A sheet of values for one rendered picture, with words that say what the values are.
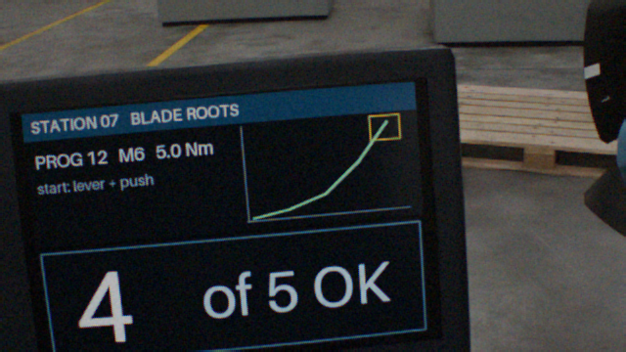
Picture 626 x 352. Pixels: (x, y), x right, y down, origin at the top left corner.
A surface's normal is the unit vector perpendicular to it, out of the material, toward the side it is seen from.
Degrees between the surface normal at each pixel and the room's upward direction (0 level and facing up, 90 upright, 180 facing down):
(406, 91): 75
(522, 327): 0
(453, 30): 90
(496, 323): 0
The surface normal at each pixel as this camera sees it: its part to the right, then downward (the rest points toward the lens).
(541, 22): -0.11, 0.36
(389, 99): 0.09, 0.10
